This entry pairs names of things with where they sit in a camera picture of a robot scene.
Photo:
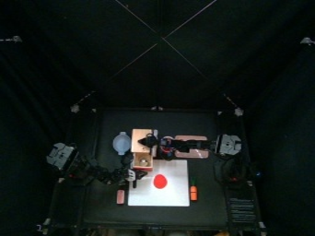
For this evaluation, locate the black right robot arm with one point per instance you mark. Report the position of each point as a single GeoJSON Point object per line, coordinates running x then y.
{"type": "Point", "coordinates": [192, 145]}

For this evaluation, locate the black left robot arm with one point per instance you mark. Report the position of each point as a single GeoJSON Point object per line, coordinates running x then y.
{"type": "Point", "coordinates": [102, 175]}

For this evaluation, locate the wooden drawer box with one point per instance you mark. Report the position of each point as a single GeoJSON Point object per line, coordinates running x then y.
{"type": "Point", "coordinates": [142, 144]}

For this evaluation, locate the wooden drawer with red front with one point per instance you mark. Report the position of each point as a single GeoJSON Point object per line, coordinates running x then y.
{"type": "Point", "coordinates": [143, 162]}

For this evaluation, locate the round metal dough cutter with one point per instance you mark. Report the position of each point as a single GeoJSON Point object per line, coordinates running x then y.
{"type": "Point", "coordinates": [143, 160]}

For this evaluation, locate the red flat dough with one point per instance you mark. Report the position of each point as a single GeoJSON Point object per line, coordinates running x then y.
{"type": "Point", "coordinates": [160, 181]}

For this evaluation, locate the light blue bowl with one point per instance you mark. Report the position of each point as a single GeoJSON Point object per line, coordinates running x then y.
{"type": "Point", "coordinates": [122, 143]}

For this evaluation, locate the pink rectangular block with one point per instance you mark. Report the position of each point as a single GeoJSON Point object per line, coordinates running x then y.
{"type": "Point", "coordinates": [120, 196]}

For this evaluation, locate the white cutting board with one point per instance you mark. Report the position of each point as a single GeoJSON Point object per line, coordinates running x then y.
{"type": "Point", "coordinates": [164, 192]}

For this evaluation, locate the pink tray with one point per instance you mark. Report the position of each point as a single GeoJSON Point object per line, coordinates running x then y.
{"type": "Point", "coordinates": [192, 153]}

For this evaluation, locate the orange toy carrot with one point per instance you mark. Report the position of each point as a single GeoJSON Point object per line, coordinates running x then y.
{"type": "Point", "coordinates": [194, 192]}

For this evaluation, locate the silver frame clamp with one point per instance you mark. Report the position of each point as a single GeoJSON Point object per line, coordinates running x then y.
{"type": "Point", "coordinates": [239, 112]}
{"type": "Point", "coordinates": [156, 108]}
{"type": "Point", "coordinates": [75, 108]}
{"type": "Point", "coordinates": [15, 39]}
{"type": "Point", "coordinates": [307, 40]}

